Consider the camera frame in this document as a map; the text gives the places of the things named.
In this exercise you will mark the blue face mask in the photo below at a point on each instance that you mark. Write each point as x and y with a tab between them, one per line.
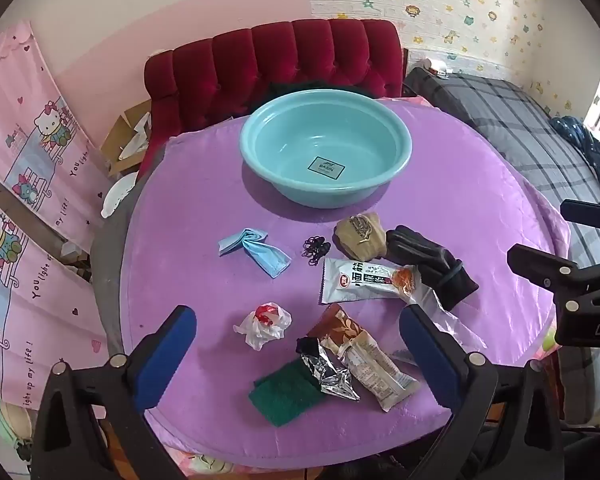
260	250

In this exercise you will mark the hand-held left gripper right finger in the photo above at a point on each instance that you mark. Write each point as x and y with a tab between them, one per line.
425	355

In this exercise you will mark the brown snack wrapper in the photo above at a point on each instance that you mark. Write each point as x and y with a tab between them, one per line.
375	375

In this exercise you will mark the pink printed sheet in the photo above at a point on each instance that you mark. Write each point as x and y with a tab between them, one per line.
205	462

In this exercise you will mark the blue star-print cloth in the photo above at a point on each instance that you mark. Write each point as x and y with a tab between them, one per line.
587	150

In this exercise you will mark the silver foil wrapper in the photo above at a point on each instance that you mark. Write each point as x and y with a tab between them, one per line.
335	377

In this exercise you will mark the white snack packet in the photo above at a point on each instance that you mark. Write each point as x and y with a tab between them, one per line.
355	280

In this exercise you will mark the black glove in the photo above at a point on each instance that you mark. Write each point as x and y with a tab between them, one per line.
430	260

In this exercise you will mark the purple satin tablecloth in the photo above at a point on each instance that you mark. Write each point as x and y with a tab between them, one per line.
180	240

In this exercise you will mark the clear plastic wrapper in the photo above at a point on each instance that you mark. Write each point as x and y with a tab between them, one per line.
450	320

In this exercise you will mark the white foam piece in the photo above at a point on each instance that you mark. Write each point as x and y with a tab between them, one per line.
117	195

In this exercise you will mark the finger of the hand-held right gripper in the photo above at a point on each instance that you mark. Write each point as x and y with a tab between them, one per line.
587	212
540	262

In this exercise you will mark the white plastic bag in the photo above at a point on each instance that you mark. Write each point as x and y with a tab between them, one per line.
262	325

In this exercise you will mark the grey plaid bed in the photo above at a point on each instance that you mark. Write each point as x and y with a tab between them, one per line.
520	125

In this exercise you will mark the red tufted velvet sofa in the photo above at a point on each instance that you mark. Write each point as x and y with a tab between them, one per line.
220	70

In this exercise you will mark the cardboard box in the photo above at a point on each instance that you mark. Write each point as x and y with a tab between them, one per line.
125	135

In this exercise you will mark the pink cartoon cat curtain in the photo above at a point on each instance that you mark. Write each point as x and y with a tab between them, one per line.
25	300
35	125

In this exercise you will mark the teal plastic basin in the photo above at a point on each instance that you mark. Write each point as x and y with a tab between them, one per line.
290	160

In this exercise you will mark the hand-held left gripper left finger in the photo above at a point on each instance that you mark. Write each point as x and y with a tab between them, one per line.
165	355

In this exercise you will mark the green scouring pad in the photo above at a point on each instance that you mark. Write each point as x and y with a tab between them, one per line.
280	395

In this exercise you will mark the small white item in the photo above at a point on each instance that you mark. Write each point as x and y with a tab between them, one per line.
437	67

